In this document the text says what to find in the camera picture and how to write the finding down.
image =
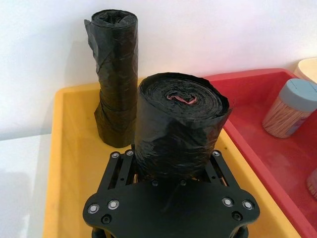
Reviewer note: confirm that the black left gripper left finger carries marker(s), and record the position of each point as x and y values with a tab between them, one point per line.
112	171

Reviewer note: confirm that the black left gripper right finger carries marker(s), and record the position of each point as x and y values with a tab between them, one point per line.
219	168

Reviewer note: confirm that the thick black garbage bag roll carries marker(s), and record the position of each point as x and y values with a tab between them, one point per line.
173	138

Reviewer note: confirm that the yellow plastic tray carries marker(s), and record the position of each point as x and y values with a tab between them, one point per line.
71	148

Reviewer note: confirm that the red plastic tray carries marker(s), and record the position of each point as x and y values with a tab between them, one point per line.
267	158

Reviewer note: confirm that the toothpick jar with grey-blue lid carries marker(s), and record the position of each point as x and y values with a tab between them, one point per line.
287	111

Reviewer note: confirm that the clear toothpick jar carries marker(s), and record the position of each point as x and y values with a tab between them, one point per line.
313	184

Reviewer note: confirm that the thin black garbage bag roll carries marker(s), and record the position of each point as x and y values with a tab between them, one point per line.
116	74

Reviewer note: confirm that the cream round container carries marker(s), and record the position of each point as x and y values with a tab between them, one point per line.
308	69

